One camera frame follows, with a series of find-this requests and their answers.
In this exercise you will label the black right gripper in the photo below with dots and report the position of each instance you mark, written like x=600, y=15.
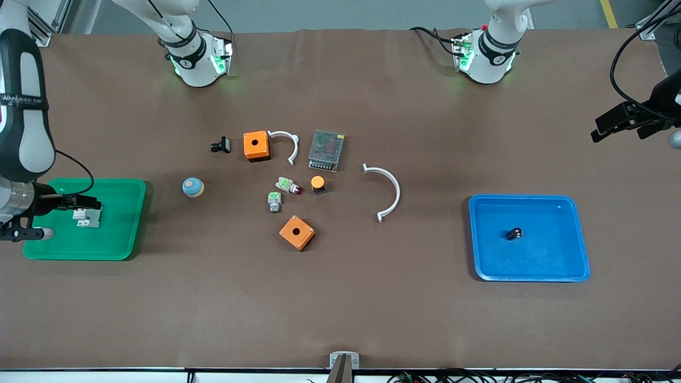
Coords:
x=44, y=202

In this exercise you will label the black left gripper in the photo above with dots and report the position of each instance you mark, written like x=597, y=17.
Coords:
x=661, y=102

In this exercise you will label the white red circuit breaker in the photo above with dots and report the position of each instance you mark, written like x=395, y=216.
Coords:
x=88, y=218

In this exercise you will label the black cylindrical capacitor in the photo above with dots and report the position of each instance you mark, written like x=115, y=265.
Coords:
x=514, y=233

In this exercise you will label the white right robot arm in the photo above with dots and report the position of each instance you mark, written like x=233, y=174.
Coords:
x=24, y=138

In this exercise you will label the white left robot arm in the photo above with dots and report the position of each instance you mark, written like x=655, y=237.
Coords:
x=495, y=61

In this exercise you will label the green plastic tray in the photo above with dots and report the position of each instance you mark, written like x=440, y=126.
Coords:
x=117, y=234

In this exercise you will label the blue white dome button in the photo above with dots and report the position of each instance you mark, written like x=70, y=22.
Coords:
x=192, y=187

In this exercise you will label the small black connector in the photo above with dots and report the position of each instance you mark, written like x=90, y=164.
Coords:
x=222, y=144

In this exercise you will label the blue plastic tray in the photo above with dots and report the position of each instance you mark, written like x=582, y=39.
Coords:
x=548, y=255

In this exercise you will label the orange box with black hole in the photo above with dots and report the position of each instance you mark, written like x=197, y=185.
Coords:
x=256, y=148

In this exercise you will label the silver left base connector box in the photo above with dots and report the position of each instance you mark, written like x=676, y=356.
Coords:
x=462, y=53

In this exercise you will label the silver base connector box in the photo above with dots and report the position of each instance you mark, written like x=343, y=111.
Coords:
x=222, y=57
x=462, y=53

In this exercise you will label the silver right base connector box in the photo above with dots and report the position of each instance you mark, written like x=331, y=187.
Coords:
x=222, y=57

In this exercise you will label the red tipped indicator light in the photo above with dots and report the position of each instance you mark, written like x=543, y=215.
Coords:
x=287, y=184

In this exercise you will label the orange box with small hole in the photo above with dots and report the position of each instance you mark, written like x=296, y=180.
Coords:
x=297, y=232

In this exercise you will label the small white curved clamp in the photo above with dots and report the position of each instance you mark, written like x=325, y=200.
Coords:
x=295, y=143

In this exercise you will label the orange round push button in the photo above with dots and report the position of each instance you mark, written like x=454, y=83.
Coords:
x=318, y=184

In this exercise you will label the large white curved clamp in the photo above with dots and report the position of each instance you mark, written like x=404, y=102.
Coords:
x=397, y=192

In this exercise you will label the metal mesh power supply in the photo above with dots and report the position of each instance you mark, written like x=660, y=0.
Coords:
x=326, y=150

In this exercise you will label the aluminium frame profile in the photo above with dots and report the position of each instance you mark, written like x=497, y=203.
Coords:
x=53, y=16
x=652, y=26

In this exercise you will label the green grey selector switch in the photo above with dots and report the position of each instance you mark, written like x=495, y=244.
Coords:
x=274, y=202

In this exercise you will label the grey metal edge bracket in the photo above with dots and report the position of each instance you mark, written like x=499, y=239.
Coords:
x=344, y=364

